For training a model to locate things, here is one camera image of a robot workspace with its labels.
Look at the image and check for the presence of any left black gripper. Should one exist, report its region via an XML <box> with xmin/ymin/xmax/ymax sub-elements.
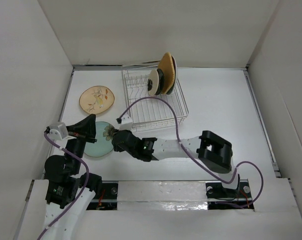
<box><xmin>65</xmin><ymin>112</ymin><xmax>97</xmax><ymax>173</ymax></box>

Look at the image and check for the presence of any light green flower plate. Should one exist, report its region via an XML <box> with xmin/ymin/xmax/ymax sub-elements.
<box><xmin>84</xmin><ymin>121</ymin><xmax>115</xmax><ymax>158</ymax></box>

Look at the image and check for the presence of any beige bird pattern plate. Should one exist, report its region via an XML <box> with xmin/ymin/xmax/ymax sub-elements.
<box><xmin>79</xmin><ymin>85</ymin><xmax>115</xmax><ymax>115</ymax></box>

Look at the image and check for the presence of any cream plate black spot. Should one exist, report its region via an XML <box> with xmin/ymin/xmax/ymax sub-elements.
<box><xmin>147</xmin><ymin>69</ymin><xmax>160</xmax><ymax>96</ymax></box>

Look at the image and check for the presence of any black round plate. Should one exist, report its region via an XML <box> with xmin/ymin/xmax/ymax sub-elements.
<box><xmin>155</xmin><ymin>68</ymin><xmax>165</xmax><ymax>96</ymax></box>

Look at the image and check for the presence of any woven bamboo square tray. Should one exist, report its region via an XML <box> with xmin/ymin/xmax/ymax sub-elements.
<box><xmin>158</xmin><ymin>52</ymin><xmax>174</xmax><ymax>94</ymax></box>

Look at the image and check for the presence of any red teal flower plate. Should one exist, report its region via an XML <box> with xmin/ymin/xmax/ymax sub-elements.
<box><xmin>166</xmin><ymin>56</ymin><xmax>177</xmax><ymax>95</ymax></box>

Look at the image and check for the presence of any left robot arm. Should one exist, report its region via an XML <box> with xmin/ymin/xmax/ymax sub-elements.
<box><xmin>38</xmin><ymin>114</ymin><xmax>102</xmax><ymax>240</ymax></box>

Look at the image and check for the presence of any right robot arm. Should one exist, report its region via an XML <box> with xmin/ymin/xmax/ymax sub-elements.
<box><xmin>112</xmin><ymin>130</ymin><xmax>240</xmax><ymax>198</ymax></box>

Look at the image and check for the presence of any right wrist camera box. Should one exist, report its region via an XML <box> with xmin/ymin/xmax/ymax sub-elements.
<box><xmin>116</xmin><ymin>114</ymin><xmax>133</xmax><ymax>131</ymax></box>

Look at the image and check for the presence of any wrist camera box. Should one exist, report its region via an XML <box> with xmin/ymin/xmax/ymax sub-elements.
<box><xmin>45</xmin><ymin>122</ymin><xmax>68</xmax><ymax>141</ymax></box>
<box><xmin>116</xmin><ymin>114</ymin><xmax>133</xmax><ymax>131</ymax></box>

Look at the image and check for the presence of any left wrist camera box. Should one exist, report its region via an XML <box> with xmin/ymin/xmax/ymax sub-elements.
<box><xmin>45</xmin><ymin>122</ymin><xmax>68</xmax><ymax>141</ymax></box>

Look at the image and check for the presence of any metal wire dish rack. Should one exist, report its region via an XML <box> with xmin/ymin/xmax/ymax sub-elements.
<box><xmin>122</xmin><ymin>65</ymin><xmax>189</xmax><ymax>131</ymax></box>

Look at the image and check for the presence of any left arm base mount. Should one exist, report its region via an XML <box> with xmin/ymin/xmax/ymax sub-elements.
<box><xmin>87</xmin><ymin>181</ymin><xmax>118</xmax><ymax>211</ymax></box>

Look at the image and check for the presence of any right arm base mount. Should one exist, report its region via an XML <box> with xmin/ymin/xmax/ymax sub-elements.
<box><xmin>205</xmin><ymin>180</ymin><xmax>254</xmax><ymax>210</ymax></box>

